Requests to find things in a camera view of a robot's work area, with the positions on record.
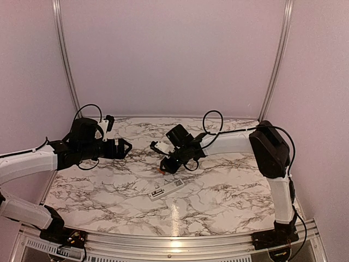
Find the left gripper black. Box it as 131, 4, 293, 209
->
79, 137, 132, 160

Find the white remote control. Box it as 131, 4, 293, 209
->
148, 179, 185, 201

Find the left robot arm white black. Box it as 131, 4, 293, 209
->
1, 115, 133, 243

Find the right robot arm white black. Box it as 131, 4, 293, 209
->
160, 120, 297, 245

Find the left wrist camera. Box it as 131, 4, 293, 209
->
98, 115, 115, 142

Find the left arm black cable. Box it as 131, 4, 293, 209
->
32, 103, 107, 171

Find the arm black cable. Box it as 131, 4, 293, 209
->
32, 103, 107, 171
182, 110, 309, 257

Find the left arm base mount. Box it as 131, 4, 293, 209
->
39, 227, 87, 249

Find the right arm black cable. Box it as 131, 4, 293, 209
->
182, 110, 309, 257

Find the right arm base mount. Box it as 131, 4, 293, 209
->
251, 223, 299, 250

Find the front aluminium rail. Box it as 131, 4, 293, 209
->
9, 220, 328, 261

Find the left aluminium frame post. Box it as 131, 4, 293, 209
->
52, 0, 82, 117

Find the aluminium frame post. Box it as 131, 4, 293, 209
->
52, 0, 82, 117
258, 0, 294, 121

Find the right aluminium frame post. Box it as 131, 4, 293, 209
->
258, 0, 294, 121

